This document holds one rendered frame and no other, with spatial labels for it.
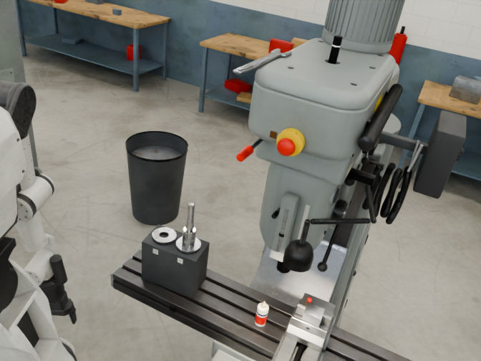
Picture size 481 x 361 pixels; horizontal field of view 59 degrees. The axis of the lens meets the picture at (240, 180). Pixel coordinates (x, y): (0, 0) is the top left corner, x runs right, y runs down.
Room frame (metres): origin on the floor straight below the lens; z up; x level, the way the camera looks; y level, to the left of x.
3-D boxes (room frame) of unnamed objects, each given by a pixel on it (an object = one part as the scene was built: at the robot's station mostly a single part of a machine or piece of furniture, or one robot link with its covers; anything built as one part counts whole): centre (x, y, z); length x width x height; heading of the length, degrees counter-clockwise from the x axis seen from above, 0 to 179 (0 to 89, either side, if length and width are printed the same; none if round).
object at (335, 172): (1.09, -0.20, 1.68); 0.34 x 0.24 x 0.10; 158
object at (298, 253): (0.81, -0.17, 1.48); 0.07 x 0.07 x 0.06
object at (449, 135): (1.21, -0.60, 1.62); 0.20 x 0.09 x 0.21; 158
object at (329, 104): (1.07, -0.19, 1.81); 0.47 x 0.26 x 0.16; 158
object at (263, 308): (1.05, -0.14, 0.99); 0.04 x 0.04 x 0.11
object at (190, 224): (1.18, 0.15, 1.26); 0.03 x 0.03 x 0.11
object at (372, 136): (1.03, -0.33, 1.79); 0.45 x 0.04 x 0.04; 158
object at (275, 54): (0.96, -0.01, 1.89); 0.24 x 0.04 x 0.01; 155
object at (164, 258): (1.20, 0.20, 1.04); 0.22 x 0.12 x 0.20; 73
